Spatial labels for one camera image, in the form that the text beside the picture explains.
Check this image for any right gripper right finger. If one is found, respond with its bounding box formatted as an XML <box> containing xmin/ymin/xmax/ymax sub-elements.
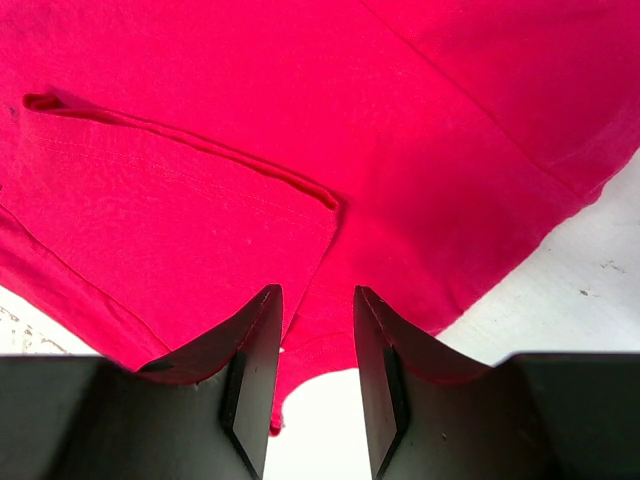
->
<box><xmin>354</xmin><ymin>286</ymin><xmax>500</xmax><ymax>479</ymax></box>

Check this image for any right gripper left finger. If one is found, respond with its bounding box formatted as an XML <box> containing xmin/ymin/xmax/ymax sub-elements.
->
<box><xmin>137</xmin><ymin>284</ymin><xmax>283</xmax><ymax>479</ymax></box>

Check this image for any magenta t shirt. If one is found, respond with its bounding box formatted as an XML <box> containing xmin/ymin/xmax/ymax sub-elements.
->
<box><xmin>1</xmin><ymin>1</ymin><xmax>639</xmax><ymax>433</ymax></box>

